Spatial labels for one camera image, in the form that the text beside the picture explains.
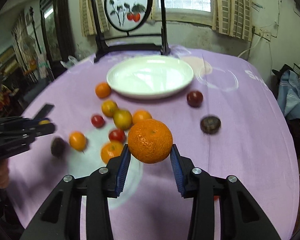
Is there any dark purple passion fruit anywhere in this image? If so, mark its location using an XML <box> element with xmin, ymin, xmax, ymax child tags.
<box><xmin>50</xmin><ymin>137</ymin><xmax>66</xmax><ymax>158</ymax></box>

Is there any orange mandarin front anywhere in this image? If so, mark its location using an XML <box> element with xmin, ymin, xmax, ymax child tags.
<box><xmin>101</xmin><ymin>140</ymin><xmax>124</xmax><ymax>164</ymax></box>

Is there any small orange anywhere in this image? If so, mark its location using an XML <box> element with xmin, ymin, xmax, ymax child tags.
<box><xmin>69</xmin><ymin>131</ymin><xmax>87</xmax><ymax>151</ymax></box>

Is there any red cherry tomato front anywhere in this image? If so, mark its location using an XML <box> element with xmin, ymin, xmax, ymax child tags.
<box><xmin>108</xmin><ymin>129</ymin><xmax>126</xmax><ymax>143</ymax></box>

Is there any red cherry tomato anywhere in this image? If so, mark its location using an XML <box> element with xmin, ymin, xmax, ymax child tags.
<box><xmin>90</xmin><ymin>114</ymin><xmax>106</xmax><ymax>128</ymax></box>
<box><xmin>108</xmin><ymin>129</ymin><xmax>126</xmax><ymax>143</ymax></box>

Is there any large orange mandarin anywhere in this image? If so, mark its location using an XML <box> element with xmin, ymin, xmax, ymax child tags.
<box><xmin>127</xmin><ymin>119</ymin><xmax>173</xmax><ymax>164</ymax></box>

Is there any greenish yellow citrus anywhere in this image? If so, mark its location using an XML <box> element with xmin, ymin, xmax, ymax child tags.
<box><xmin>113</xmin><ymin>109</ymin><xmax>133</xmax><ymax>131</ymax></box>

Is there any left hand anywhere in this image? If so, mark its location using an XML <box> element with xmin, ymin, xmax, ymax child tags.
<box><xmin>0</xmin><ymin>159</ymin><xmax>10</xmax><ymax>189</ymax></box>

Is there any white plastic bag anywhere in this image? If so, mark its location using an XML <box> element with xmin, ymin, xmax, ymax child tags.
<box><xmin>60</xmin><ymin>55</ymin><xmax>78</xmax><ymax>69</ymax></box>

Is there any purple tablecloth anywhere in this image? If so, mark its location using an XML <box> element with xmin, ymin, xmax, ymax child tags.
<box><xmin>7</xmin><ymin>47</ymin><xmax>300</xmax><ymax>239</ymax></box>

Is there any dark red plum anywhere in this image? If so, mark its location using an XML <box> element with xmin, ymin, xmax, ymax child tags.
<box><xmin>186</xmin><ymin>90</ymin><xmax>203</xmax><ymax>108</ymax></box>

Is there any left beige curtain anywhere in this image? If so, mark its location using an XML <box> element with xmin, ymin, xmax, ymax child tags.
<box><xmin>79</xmin><ymin>0</ymin><xmax>109</xmax><ymax>37</ymax></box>

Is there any beige curtain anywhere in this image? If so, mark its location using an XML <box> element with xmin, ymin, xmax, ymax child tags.
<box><xmin>212</xmin><ymin>0</ymin><xmax>253</xmax><ymax>42</ymax></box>
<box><xmin>79</xmin><ymin>0</ymin><xmax>109</xmax><ymax>37</ymax></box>

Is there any white oval plate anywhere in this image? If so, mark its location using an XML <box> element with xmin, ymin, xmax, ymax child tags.
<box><xmin>106</xmin><ymin>55</ymin><xmax>194</xmax><ymax>100</ymax></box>

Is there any blue clothes pile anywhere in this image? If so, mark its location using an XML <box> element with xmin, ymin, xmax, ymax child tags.
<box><xmin>277</xmin><ymin>70</ymin><xmax>300</xmax><ymax>120</ymax></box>

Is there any black framed painted screen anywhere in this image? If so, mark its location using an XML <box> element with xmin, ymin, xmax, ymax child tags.
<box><xmin>91</xmin><ymin>0</ymin><xmax>171</xmax><ymax>63</ymax></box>

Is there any right beige curtain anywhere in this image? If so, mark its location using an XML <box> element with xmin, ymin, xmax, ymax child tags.
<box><xmin>212</xmin><ymin>0</ymin><xmax>253</xmax><ymax>42</ymax></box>

